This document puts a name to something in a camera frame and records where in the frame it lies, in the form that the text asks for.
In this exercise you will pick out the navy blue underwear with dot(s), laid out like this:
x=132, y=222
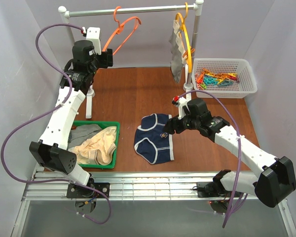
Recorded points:
x=151, y=142

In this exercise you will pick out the green plastic tray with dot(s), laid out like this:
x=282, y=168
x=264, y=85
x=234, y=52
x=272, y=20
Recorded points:
x=101, y=124

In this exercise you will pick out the beige underwear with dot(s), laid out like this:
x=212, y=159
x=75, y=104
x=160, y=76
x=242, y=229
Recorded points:
x=97, y=150

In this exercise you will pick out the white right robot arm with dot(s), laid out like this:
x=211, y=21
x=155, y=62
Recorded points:
x=272, y=179

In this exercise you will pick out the grey hanging underwear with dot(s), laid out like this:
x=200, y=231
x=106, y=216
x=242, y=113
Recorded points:
x=177, y=50

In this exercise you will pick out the teal clothespin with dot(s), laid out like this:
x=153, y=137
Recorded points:
x=225, y=82

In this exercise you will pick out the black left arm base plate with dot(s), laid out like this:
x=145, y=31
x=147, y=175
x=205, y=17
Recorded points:
x=76, y=191

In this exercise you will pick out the yellow plastic hanger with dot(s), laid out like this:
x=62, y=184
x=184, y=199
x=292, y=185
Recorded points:
x=187, y=48

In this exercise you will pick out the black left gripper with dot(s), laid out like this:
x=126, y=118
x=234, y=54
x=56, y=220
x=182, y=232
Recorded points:
x=107, y=58

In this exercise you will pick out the white plastic basket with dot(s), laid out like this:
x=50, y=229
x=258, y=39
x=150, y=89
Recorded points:
x=210, y=70

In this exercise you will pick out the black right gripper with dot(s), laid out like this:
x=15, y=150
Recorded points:
x=177, y=124

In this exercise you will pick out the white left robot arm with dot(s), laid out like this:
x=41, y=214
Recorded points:
x=51, y=150

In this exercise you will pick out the grey underwear in tray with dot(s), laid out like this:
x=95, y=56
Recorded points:
x=81, y=133

